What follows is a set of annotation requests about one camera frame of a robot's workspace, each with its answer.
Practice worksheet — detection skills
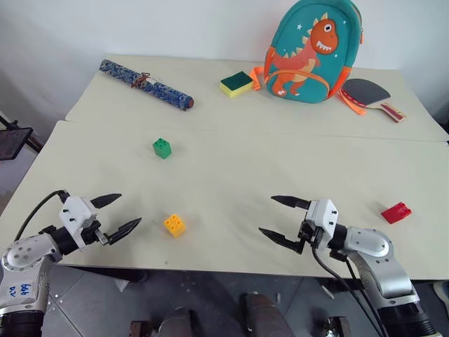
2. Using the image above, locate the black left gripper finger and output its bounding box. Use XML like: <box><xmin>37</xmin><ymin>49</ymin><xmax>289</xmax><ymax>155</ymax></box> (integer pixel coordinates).
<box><xmin>89</xmin><ymin>193</ymin><xmax>123</xmax><ymax>211</ymax></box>
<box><xmin>104</xmin><ymin>217</ymin><xmax>142</xmax><ymax>246</ymax></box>

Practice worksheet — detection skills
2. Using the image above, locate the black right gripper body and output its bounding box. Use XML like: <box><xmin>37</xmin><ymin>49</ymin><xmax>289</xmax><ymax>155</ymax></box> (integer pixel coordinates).
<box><xmin>297</xmin><ymin>220</ymin><xmax>330</xmax><ymax>251</ymax></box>

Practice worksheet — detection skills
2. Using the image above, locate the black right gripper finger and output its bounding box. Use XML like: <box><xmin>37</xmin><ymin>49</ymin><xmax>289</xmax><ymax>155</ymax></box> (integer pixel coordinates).
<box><xmin>270</xmin><ymin>195</ymin><xmax>311</xmax><ymax>212</ymax></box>
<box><xmin>258</xmin><ymin>227</ymin><xmax>304</xmax><ymax>255</ymax></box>

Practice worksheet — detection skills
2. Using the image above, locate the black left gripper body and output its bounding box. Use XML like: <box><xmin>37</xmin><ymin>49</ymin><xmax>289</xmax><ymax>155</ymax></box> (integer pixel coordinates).
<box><xmin>82</xmin><ymin>220</ymin><xmax>108</xmax><ymax>247</ymax></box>

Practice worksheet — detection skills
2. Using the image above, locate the yellow toy brick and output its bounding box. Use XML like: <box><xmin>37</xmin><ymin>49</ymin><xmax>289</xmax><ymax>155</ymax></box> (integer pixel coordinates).
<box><xmin>163</xmin><ymin>213</ymin><xmax>187</xmax><ymax>239</ymax></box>

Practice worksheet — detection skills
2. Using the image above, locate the green toy brick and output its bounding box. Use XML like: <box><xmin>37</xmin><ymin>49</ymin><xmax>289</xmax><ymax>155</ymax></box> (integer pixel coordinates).
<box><xmin>152</xmin><ymin>138</ymin><xmax>173</xmax><ymax>160</ymax></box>

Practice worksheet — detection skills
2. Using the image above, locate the dark rounded shape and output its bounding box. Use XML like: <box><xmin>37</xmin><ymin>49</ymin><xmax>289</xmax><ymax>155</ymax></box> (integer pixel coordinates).
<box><xmin>239</xmin><ymin>292</ymin><xmax>296</xmax><ymax>337</ymax></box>
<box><xmin>156</xmin><ymin>307</ymin><xmax>197</xmax><ymax>337</ymax></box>

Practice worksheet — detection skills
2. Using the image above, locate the red toy brick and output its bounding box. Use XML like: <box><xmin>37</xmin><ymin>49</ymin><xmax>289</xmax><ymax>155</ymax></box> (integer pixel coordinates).
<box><xmin>381</xmin><ymin>201</ymin><xmax>413</xmax><ymax>224</ymax></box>

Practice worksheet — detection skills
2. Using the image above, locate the black stand with panel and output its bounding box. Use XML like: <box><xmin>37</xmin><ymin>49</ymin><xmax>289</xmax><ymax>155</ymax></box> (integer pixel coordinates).
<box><xmin>0</xmin><ymin>112</ymin><xmax>41</xmax><ymax>163</ymax></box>

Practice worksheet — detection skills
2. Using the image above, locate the blue patterned rolled scroll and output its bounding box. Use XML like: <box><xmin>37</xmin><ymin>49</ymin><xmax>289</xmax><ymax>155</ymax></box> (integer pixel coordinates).
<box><xmin>98</xmin><ymin>59</ymin><xmax>196</xmax><ymax>112</ymax></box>

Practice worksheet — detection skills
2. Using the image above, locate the yellow and green sponge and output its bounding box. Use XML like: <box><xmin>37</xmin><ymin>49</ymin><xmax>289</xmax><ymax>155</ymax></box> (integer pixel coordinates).
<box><xmin>220</xmin><ymin>71</ymin><xmax>254</xmax><ymax>98</ymax></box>

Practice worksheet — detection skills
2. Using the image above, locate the black table tennis paddle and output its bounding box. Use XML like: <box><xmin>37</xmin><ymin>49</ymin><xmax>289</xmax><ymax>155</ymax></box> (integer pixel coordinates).
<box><xmin>340</xmin><ymin>78</ymin><xmax>408</xmax><ymax>124</ymax></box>

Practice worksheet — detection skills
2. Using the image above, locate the teal dinosaur backpack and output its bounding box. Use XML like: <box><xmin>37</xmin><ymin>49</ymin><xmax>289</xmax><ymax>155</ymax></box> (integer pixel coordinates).
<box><xmin>249</xmin><ymin>0</ymin><xmax>368</xmax><ymax>116</ymax></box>

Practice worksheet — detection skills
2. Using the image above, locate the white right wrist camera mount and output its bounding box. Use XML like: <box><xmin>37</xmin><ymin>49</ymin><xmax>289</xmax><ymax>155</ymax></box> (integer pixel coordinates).
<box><xmin>303</xmin><ymin>199</ymin><xmax>340</xmax><ymax>247</ymax></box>

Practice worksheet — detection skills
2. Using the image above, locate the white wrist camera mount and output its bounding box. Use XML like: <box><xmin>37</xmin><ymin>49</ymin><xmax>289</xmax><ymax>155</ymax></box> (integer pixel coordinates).
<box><xmin>303</xmin><ymin>199</ymin><xmax>340</xmax><ymax>247</ymax></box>
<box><xmin>58</xmin><ymin>196</ymin><xmax>100</xmax><ymax>251</ymax></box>

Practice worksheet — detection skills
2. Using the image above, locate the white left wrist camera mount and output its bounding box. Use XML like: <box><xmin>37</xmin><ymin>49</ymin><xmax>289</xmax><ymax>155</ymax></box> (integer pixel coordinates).
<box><xmin>58</xmin><ymin>196</ymin><xmax>100</xmax><ymax>251</ymax></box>

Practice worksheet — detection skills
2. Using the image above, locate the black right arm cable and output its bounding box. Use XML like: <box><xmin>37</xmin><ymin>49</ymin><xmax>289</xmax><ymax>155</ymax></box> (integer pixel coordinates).
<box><xmin>344</xmin><ymin>258</ymin><xmax>389</xmax><ymax>337</ymax></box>
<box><xmin>311</xmin><ymin>242</ymin><xmax>385</xmax><ymax>337</ymax></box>

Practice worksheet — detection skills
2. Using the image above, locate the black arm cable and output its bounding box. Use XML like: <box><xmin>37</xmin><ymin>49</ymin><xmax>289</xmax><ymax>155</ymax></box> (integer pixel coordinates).
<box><xmin>344</xmin><ymin>258</ymin><xmax>389</xmax><ymax>337</ymax></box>
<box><xmin>311</xmin><ymin>242</ymin><xmax>385</xmax><ymax>337</ymax></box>
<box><xmin>13</xmin><ymin>190</ymin><xmax>70</xmax><ymax>243</ymax></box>

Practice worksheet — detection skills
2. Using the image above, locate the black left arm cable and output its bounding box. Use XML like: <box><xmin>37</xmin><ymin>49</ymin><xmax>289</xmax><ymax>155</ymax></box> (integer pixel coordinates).
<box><xmin>13</xmin><ymin>190</ymin><xmax>70</xmax><ymax>243</ymax></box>

